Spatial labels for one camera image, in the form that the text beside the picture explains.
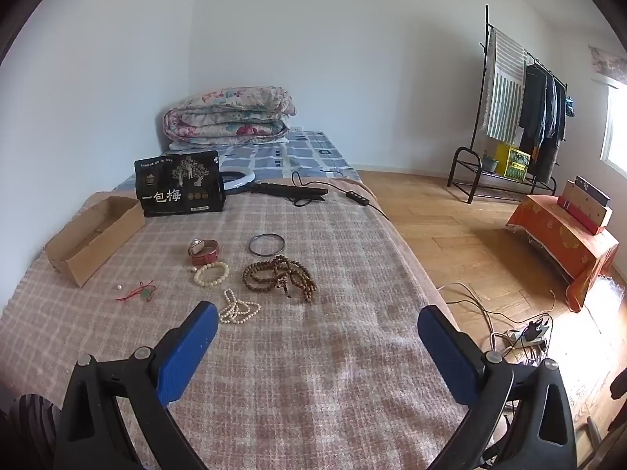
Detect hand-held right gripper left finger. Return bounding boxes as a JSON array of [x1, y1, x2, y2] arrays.
[[53, 300, 219, 470]]

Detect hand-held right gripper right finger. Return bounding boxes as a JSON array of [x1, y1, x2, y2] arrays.
[[417, 304, 579, 470]]

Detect white pearl necklace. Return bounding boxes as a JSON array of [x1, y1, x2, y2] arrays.
[[218, 288, 261, 325]]

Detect cream bead bracelet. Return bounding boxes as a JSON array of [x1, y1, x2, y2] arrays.
[[192, 261, 230, 287]]

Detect red string pendant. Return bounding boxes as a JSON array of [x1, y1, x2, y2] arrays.
[[116, 281, 158, 302]]

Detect red strap wristwatch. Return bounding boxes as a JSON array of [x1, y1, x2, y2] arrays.
[[188, 238, 219, 268]]

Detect dark metal bangle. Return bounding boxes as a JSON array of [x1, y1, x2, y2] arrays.
[[248, 234, 285, 257]]

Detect brown wooden bead necklace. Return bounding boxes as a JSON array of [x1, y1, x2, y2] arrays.
[[242, 255, 318, 303]]

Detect cardboard box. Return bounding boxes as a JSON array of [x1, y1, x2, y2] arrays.
[[45, 196, 147, 288]]

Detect white power strip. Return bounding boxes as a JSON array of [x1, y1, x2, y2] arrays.
[[492, 330, 548, 353]]

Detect orange red boxes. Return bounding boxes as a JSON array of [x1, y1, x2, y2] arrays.
[[506, 194, 620, 313]]

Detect black snack bag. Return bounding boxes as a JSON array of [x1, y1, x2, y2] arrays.
[[134, 151, 227, 217]]

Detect person's striped trouser leg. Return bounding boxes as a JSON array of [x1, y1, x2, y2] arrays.
[[0, 392, 64, 470]]

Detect red flat box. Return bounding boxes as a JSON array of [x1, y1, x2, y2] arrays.
[[557, 197, 605, 236]]

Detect black hair straightener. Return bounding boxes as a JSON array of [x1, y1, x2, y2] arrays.
[[250, 182, 329, 205]]

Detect black metal clothes rack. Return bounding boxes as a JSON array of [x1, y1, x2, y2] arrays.
[[447, 5, 574, 204]]

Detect yellow plastic crate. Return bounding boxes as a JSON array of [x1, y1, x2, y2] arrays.
[[494, 143, 532, 180]]

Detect dark blue flat box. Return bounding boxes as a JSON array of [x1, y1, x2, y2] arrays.
[[574, 175, 612, 209]]

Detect blue patterned bedsheet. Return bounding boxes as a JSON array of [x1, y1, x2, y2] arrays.
[[114, 130, 363, 192]]

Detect folded floral quilt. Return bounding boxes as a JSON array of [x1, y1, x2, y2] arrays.
[[163, 86, 297, 146]]

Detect row of dark hanging clothes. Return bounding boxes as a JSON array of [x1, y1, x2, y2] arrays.
[[518, 63, 575, 184]]

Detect striped hanging cloth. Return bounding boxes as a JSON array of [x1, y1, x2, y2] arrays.
[[480, 27, 529, 142]]

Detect window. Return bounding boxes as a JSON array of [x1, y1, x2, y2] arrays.
[[602, 85, 627, 177]]

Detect floral curtain valance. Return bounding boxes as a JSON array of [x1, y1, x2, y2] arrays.
[[588, 45, 627, 89]]

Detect tangle of floor cables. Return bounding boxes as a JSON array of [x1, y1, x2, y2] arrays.
[[441, 281, 556, 368]]

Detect white ring light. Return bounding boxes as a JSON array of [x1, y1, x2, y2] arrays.
[[219, 170, 258, 195]]

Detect black cable with controller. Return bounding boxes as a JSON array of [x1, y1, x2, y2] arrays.
[[292, 170, 393, 221]]

